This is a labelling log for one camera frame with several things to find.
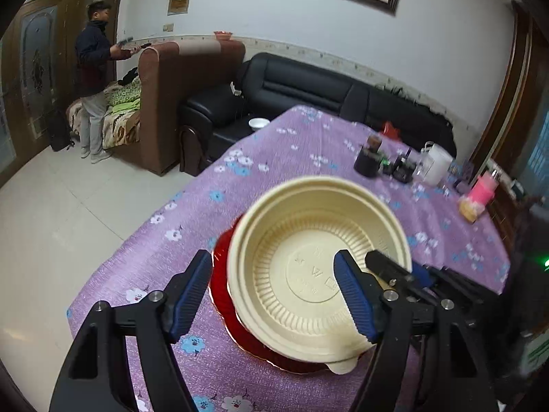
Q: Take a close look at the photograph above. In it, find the brown sofa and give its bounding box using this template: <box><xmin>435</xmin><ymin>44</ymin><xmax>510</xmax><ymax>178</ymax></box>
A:
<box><xmin>66</xmin><ymin>39</ymin><xmax>246</xmax><ymax>176</ymax></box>

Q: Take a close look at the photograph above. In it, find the dark cloth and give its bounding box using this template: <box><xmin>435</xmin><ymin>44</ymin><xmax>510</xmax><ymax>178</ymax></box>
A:
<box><xmin>377</xmin><ymin>83</ymin><xmax>453</xmax><ymax>123</ymax></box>

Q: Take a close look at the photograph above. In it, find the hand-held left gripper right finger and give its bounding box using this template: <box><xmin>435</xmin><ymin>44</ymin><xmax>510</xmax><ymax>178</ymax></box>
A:
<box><xmin>334</xmin><ymin>250</ymin><xmax>492</xmax><ymax>412</ymax></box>

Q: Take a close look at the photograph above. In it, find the pink cup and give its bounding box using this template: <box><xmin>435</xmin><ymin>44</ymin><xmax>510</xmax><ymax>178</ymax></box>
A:
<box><xmin>469</xmin><ymin>172</ymin><xmax>500</xmax><ymax>211</ymax></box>

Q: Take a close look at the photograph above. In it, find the cream plastic bowl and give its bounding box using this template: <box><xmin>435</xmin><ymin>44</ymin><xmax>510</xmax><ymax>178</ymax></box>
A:
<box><xmin>226</xmin><ymin>175</ymin><xmax>413</xmax><ymax>375</ymax></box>

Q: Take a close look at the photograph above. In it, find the black jar with brown lid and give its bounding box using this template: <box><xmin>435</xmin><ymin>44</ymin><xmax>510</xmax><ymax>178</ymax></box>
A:
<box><xmin>354</xmin><ymin>135</ymin><xmax>384</xmax><ymax>178</ymax></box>

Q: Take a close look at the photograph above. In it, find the wooden cabinet with glass doors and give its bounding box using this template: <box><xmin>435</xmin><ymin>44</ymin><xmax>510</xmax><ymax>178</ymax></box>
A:
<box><xmin>0</xmin><ymin>0</ymin><xmax>129</xmax><ymax>181</ymax></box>

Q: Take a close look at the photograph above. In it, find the floral blanket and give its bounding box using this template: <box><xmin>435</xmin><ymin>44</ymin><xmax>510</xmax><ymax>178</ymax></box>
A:
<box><xmin>66</xmin><ymin>78</ymin><xmax>142</xmax><ymax>149</ymax></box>

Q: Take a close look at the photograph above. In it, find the wooden door frame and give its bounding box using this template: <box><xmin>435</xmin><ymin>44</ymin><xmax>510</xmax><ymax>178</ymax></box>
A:
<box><xmin>467</xmin><ymin>0</ymin><xmax>549</xmax><ymax>172</ymax></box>

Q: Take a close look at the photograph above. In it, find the purple floral tablecloth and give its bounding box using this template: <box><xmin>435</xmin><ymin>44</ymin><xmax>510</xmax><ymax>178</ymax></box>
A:
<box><xmin>66</xmin><ymin>105</ymin><xmax>511</xmax><ymax>412</ymax></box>

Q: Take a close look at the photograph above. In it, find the red plate with white sticker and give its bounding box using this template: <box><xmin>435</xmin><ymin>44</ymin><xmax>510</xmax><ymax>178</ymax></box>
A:
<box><xmin>209</xmin><ymin>217</ymin><xmax>339</xmax><ymax>375</ymax></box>

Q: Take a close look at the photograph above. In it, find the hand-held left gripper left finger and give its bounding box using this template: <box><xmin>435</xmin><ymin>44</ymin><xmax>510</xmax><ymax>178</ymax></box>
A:
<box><xmin>48</xmin><ymin>249</ymin><xmax>214</xmax><ymax>412</ymax></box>

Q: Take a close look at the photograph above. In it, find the black round container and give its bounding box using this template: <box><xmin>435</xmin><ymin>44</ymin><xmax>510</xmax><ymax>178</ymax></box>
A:
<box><xmin>392</xmin><ymin>148</ymin><xmax>417</xmax><ymax>183</ymax></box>

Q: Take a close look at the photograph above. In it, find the black bag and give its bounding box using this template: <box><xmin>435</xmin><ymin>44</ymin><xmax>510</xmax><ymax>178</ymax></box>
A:
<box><xmin>46</xmin><ymin>109</ymin><xmax>75</xmax><ymax>152</ymax></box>

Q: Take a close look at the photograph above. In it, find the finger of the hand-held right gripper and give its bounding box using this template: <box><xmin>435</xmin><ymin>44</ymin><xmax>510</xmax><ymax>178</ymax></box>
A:
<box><xmin>364</xmin><ymin>250</ymin><xmax>432</xmax><ymax>293</ymax></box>
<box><xmin>424</xmin><ymin>266</ymin><xmax>511</xmax><ymax>312</ymax></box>

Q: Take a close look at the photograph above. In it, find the black leather sofa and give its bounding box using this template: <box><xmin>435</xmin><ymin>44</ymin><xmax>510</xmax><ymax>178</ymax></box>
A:
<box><xmin>178</xmin><ymin>53</ymin><xmax>457</xmax><ymax>176</ymax></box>

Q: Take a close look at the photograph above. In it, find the white plastic tub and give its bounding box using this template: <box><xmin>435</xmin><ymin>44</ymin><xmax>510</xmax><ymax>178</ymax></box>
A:
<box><xmin>422</xmin><ymin>141</ymin><xmax>454</xmax><ymax>186</ymax></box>

